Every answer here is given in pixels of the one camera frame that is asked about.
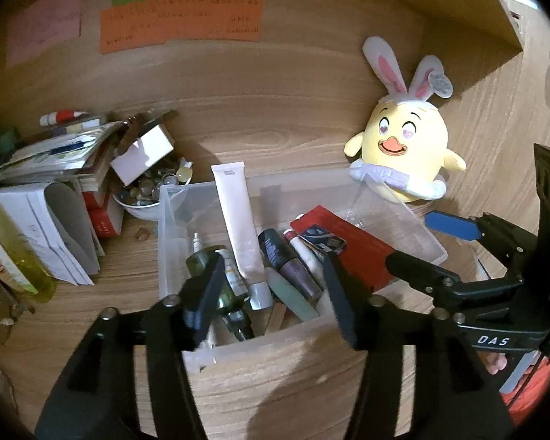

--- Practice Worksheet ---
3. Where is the small pink white box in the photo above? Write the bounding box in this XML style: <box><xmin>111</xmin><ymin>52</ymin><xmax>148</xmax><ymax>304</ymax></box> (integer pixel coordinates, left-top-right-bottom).
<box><xmin>111</xmin><ymin>124</ymin><xmax>175</xmax><ymax>186</ymax></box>

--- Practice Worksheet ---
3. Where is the blue staples box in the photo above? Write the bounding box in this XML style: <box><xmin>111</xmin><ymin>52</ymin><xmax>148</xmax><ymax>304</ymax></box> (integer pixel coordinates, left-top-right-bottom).
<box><xmin>300</xmin><ymin>224</ymin><xmax>347</xmax><ymax>254</ymax></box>

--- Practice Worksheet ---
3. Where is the red box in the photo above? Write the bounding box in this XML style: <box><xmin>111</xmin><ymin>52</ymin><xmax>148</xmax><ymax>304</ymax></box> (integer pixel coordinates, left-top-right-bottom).
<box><xmin>82</xmin><ymin>191</ymin><xmax>124</xmax><ymax>238</ymax></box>

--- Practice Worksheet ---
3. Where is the yellow chick plush toy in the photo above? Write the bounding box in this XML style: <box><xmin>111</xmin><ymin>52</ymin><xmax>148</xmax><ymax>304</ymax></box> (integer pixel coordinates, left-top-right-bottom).
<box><xmin>344</xmin><ymin>36</ymin><xmax>467</xmax><ymax>203</ymax></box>

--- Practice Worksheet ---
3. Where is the pale green tube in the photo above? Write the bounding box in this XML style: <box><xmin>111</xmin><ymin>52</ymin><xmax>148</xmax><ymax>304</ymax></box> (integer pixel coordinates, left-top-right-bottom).
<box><xmin>283</xmin><ymin>228</ymin><xmax>330</xmax><ymax>316</ymax></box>

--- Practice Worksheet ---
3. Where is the red white marker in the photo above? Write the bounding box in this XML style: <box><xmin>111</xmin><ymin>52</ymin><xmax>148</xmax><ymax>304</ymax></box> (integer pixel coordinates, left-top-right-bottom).
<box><xmin>39</xmin><ymin>110</ymin><xmax>88</xmax><ymax>127</ymax></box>

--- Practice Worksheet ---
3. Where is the orange sticky note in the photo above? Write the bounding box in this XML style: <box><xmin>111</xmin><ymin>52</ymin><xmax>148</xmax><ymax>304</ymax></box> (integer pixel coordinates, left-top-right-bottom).
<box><xmin>99</xmin><ymin>0</ymin><xmax>264</xmax><ymax>54</ymax></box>

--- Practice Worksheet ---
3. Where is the yellow oil spray bottle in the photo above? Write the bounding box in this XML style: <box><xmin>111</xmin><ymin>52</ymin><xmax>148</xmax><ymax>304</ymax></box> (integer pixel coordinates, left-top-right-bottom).
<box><xmin>0</xmin><ymin>205</ymin><xmax>55</xmax><ymax>303</ymax></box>

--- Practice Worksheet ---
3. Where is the person right hand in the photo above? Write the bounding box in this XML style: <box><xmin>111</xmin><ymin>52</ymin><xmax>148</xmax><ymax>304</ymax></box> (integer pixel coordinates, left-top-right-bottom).
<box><xmin>478</xmin><ymin>352</ymin><xmax>508</xmax><ymax>375</ymax></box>

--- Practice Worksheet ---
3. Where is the white pen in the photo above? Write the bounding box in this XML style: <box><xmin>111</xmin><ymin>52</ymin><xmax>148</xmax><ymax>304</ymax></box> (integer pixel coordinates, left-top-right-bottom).
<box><xmin>191</xmin><ymin>231</ymin><xmax>204</xmax><ymax>253</ymax></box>

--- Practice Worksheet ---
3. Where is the red paper envelope packet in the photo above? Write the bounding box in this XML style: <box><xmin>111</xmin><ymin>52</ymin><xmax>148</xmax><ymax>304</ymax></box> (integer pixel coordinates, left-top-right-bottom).
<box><xmin>290</xmin><ymin>206</ymin><xmax>395</xmax><ymax>293</ymax></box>

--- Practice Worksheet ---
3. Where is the white paper boxes stack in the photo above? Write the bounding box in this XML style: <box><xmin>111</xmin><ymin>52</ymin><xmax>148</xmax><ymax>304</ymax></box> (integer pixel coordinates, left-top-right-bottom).
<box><xmin>0</xmin><ymin>182</ymin><xmax>100</xmax><ymax>286</ymax></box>

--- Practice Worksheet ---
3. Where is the purple black cosmetic bottle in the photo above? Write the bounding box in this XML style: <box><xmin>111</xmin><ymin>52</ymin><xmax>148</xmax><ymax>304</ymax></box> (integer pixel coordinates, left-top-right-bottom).
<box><xmin>258</xmin><ymin>228</ymin><xmax>323</xmax><ymax>302</ymax></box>

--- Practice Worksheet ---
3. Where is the stack of books papers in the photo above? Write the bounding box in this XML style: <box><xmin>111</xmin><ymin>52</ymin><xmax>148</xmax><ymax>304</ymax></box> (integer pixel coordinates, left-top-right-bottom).
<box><xmin>0</xmin><ymin>109</ymin><xmax>180</xmax><ymax>194</ymax></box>

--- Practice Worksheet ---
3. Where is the pink sticky note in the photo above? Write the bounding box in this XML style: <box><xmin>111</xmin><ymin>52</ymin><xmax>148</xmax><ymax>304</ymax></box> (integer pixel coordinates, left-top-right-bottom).
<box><xmin>5</xmin><ymin>0</ymin><xmax>82</xmax><ymax>67</ymax></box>

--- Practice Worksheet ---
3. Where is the dark green spray bottle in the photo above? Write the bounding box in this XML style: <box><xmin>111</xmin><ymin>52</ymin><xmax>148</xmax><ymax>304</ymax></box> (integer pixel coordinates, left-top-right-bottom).
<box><xmin>185</xmin><ymin>246</ymin><xmax>256</xmax><ymax>343</ymax></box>

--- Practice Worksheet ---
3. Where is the mint blue tube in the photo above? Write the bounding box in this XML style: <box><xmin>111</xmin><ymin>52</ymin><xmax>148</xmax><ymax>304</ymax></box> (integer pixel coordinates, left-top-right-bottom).
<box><xmin>265</xmin><ymin>267</ymin><xmax>319</xmax><ymax>322</ymax></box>

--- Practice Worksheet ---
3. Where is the clear plastic storage box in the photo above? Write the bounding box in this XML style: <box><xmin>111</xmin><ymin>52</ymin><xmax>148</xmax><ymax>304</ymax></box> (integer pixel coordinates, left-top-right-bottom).
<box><xmin>158</xmin><ymin>169</ymin><xmax>447</xmax><ymax>373</ymax></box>

